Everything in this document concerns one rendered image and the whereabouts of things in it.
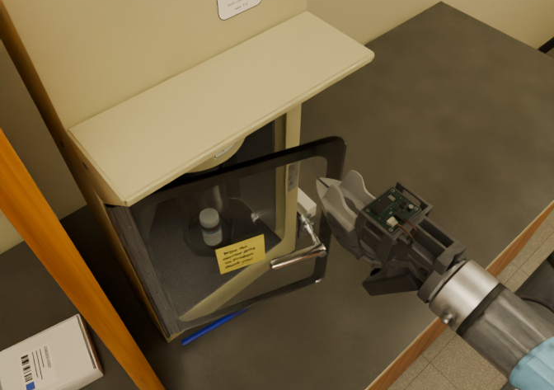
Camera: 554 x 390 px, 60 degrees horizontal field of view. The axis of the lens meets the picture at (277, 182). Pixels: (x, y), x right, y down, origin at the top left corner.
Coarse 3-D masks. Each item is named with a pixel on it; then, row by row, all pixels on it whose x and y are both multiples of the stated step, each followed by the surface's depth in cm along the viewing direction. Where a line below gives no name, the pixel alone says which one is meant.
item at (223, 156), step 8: (232, 144) 70; (240, 144) 71; (224, 152) 69; (232, 152) 70; (208, 160) 68; (216, 160) 68; (224, 160) 69; (192, 168) 68; (200, 168) 68; (208, 168) 68
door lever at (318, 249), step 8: (312, 224) 75; (304, 232) 76; (312, 232) 75; (312, 240) 74; (304, 248) 73; (312, 248) 73; (320, 248) 73; (280, 256) 72; (288, 256) 72; (296, 256) 72; (304, 256) 72; (312, 256) 73; (320, 256) 73; (272, 264) 71; (280, 264) 71; (288, 264) 72
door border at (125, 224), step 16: (304, 144) 61; (192, 176) 58; (112, 208) 56; (128, 208) 57; (112, 224) 58; (128, 224) 59; (128, 240) 61; (128, 256) 63; (144, 256) 65; (144, 272) 68; (144, 288) 70; (160, 288) 73; (160, 304) 77; (160, 320) 80
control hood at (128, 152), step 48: (240, 48) 54; (288, 48) 54; (336, 48) 54; (144, 96) 49; (192, 96) 49; (240, 96) 49; (288, 96) 49; (96, 144) 45; (144, 144) 45; (192, 144) 45; (96, 192) 53; (144, 192) 42
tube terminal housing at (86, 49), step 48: (0, 0) 36; (48, 0) 38; (96, 0) 41; (144, 0) 44; (192, 0) 47; (288, 0) 56; (48, 48) 40; (96, 48) 43; (144, 48) 47; (192, 48) 51; (48, 96) 43; (96, 96) 47; (288, 144) 76
